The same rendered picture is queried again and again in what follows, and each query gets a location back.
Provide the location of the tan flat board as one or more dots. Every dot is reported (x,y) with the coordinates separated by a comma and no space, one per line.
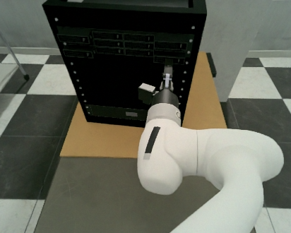
(89,139)

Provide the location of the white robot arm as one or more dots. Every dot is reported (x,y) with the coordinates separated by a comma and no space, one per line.
(231,159)

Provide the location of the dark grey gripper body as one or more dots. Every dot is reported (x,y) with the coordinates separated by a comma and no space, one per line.
(166,96)

